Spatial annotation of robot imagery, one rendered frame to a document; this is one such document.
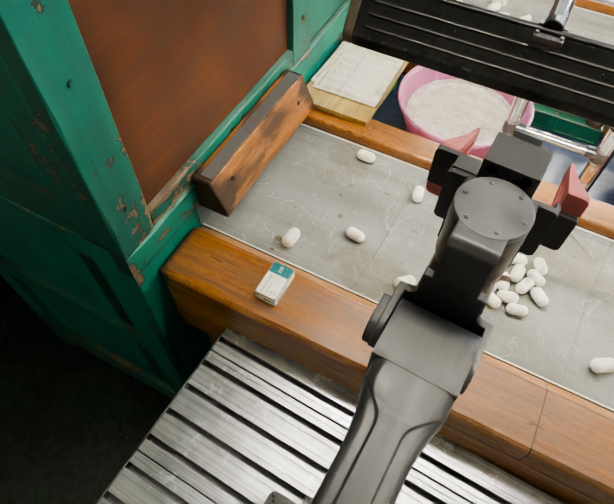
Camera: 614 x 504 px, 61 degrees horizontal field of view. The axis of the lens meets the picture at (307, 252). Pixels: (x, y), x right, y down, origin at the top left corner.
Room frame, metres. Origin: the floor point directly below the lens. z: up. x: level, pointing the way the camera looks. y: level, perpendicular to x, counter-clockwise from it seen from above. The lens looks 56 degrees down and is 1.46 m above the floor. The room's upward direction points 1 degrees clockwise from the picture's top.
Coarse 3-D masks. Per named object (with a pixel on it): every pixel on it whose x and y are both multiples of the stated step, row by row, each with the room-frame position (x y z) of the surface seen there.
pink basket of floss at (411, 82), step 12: (408, 72) 0.91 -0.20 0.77; (420, 72) 0.93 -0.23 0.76; (408, 84) 0.90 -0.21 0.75; (420, 84) 0.92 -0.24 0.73; (408, 96) 0.89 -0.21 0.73; (504, 96) 0.89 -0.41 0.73; (528, 108) 0.82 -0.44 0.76; (408, 120) 0.77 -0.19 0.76; (528, 120) 0.78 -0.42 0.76; (420, 132) 0.75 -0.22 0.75; (480, 156) 0.72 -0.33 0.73
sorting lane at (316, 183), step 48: (288, 144) 0.73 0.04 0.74; (336, 144) 0.73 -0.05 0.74; (288, 192) 0.61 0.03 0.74; (336, 192) 0.61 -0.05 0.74; (384, 192) 0.61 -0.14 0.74; (240, 240) 0.50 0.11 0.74; (336, 240) 0.50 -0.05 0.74; (384, 240) 0.50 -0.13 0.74; (432, 240) 0.51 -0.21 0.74; (576, 240) 0.51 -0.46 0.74; (384, 288) 0.41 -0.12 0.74; (576, 288) 0.42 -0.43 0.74; (528, 336) 0.33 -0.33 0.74; (576, 336) 0.33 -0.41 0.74; (576, 384) 0.26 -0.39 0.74
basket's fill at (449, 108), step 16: (448, 80) 0.94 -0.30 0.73; (464, 80) 0.94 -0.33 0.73; (416, 96) 0.89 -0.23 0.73; (432, 96) 0.88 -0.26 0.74; (448, 96) 0.89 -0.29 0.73; (464, 96) 0.89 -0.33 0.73; (480, 96) 0.89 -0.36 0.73; (496, 96) 0.88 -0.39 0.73; (416, 112) 0.83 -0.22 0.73; (432, 112) 0.83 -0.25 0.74; (448, 112) 0.84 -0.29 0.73; (464, 112) 0.84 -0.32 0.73; (480, 112) 0.83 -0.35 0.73; (496, 112) 0.83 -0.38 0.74; (432, 128) 0.78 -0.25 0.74; (448, 128) 0.79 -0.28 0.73; (464, 128) 0.78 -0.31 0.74; (496, 128) 0.79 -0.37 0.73; (480, 144) 0.75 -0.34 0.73
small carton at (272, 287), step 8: (272, 264) 0.43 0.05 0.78; (280, 264) 0.43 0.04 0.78; (272, 272) 0.41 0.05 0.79; (280, 272) 0.41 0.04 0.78; (288, 272) 0.41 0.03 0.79; (264, 280) 0.40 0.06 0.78; (272, 280) 0.40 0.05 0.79; (280, 280) 0.40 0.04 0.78; (288, 280) 0.40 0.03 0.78; (256, 288) 0.38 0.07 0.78; (264, 288) 0.38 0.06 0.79; (272, 288) 0.38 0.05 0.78; (280, 288) 0.38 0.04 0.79; (256, 296) 0.38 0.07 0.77; (264, 296) 0.37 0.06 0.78; (272, 296) 0.37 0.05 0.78; (280, 296) 0.38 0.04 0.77; (272, 304) 0.37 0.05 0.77
